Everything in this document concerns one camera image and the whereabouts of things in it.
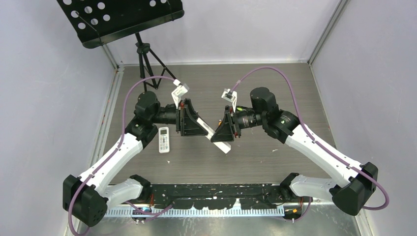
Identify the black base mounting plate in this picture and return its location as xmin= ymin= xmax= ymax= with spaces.
xmin=125 ymin=183 xmax=313 ymax=211

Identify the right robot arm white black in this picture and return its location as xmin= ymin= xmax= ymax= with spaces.
xmin=210 ymin=87 xmax=378 ymax=216

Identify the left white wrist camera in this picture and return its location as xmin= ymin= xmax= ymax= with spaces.
xmin=171 ymin=79 xmax=189 ymax=109

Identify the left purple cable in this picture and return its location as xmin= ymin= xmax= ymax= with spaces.
xmin=67 ymin=76 xmax=177 ymax=236

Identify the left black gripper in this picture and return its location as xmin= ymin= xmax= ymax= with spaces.
xmin=151 ymin=99 xmax=209 ymax=137

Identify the white air conditioner remote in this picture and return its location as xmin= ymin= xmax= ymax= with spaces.
xmin=158 ymin=127 xmax=170 ymax=154

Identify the long white remote control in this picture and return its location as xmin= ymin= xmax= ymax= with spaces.
xmin=197 ymin=118 xmax=231 ymax=154

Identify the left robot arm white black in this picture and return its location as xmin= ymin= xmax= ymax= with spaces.
xmin=62 ymin=91 xmax=209 ymax=227

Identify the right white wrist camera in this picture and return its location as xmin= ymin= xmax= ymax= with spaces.
xmin=221 ymin=88 xmax=238 ymax=112

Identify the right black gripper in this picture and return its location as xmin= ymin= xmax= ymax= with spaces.
xmin=211 ymin=105 xmax=266 ymax=142

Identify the black music stand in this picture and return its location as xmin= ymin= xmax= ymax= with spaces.
xmin=58 ymin=0 xmax=184 ymax=79

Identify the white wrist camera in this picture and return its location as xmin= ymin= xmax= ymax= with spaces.
xmin=221 ymin=88 xmax=238 ymax=112
xmin=171 ymin=79 xmax=189 ymax=109

